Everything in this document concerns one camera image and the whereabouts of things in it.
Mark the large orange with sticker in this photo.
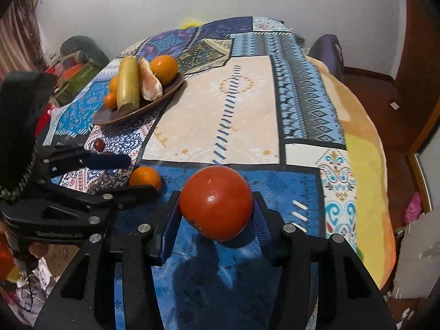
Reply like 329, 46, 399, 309
129, 166, 162, 192

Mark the orange flat box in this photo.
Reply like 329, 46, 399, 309
62, 65, 87, 80

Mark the purple plate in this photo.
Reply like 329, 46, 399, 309
92, 72, 187, 126

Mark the purple backpack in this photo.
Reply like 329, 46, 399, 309
307, 34, 345, 84

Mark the peach yellow blanket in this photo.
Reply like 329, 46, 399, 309
305, 54, 397, 290

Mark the white sliding wardrobe door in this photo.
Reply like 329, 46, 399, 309
406, 100, 440, 215

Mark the pink slipper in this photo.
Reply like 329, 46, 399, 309
404, 192, 423, 225

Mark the large plain orange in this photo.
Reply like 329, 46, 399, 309
149, 55, 179, 86

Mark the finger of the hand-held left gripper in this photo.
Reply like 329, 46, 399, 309
38, 144, 132, 180
40, 175, 159, 214

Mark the striped brown curtain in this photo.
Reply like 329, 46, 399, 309
0, 0, 45, 78

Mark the green patterned box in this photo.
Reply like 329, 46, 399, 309
54, 64, 104, 106

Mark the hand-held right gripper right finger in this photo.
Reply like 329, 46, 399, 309
252, 191, 399, 330

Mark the grey cushion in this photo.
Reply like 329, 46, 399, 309
391, 210, 440, 300

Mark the red tomato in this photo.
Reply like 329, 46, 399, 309
179, 166, 254, 242

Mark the blue patchwork blanket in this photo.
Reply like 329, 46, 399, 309
43, 15, 359, 330

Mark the peeled pomelo segment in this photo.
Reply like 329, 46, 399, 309
137, 58, 164, 102

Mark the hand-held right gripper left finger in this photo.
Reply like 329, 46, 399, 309
32, 191, 181, 330

